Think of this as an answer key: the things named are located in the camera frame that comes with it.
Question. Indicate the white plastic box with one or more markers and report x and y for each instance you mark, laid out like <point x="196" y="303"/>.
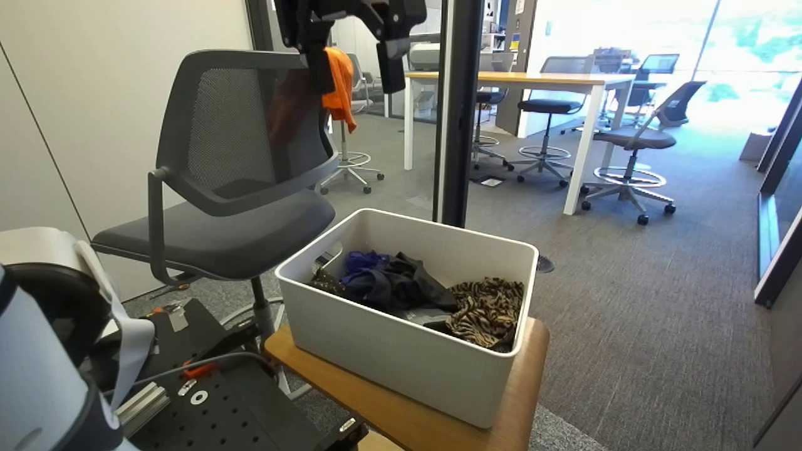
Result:
<point x="388" y="357"/>

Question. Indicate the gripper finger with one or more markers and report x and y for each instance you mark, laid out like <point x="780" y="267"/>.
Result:
<point x="316" y="37"/>
<point x="391" y="50"/>

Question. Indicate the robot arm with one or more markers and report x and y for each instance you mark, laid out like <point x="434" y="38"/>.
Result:
<point x="37" y="376"/>

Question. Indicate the aluminium profile bar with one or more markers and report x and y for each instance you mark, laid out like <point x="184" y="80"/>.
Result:
<point x="143" y="407"/>

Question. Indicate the grey office chair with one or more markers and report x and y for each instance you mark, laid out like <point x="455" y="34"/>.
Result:
<point x="551" y="106"/>
<point x="489" y="97"/>
<point x="639" y="138"/>

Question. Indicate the blue cloth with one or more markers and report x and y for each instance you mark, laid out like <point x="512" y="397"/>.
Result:
<point x="362" y="262"/>

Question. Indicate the grey mesh chair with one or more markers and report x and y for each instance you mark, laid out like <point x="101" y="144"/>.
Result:
<point x="225" y="232"/>

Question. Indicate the leopard print cloth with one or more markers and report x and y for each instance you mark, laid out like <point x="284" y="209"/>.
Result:
<point x="489" y="310"/>

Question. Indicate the white printer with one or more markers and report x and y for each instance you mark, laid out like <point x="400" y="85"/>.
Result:
<point x="425" y="56"/>

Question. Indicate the stool with white base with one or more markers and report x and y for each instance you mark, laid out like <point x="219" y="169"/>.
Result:
<point x="352" y="164"/>

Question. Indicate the round black floor socket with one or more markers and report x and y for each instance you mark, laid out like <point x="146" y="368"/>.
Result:
<point x="545" y="264"/>

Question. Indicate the white table with wooden top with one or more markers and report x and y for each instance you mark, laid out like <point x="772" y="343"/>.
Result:
<point x="532" y="79"/>

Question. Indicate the black pillar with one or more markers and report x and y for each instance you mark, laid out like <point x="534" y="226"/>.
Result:
<point x="458" y="113"/>

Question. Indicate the orange cloth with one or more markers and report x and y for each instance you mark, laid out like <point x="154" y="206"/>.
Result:
<point x="341" y="88"/>

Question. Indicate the dark dotted cloth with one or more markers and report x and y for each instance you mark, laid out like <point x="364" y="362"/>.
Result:
<point x="326" y="282"/>

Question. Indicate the dark office chair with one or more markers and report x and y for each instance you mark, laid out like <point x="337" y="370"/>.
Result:
<point x="651" y="75"/>

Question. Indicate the window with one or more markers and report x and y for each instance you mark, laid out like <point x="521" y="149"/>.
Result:
<point x="752" y="44"/>

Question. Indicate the dark grey shirt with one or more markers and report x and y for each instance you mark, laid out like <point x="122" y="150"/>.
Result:
<point x="401" y="285"/>

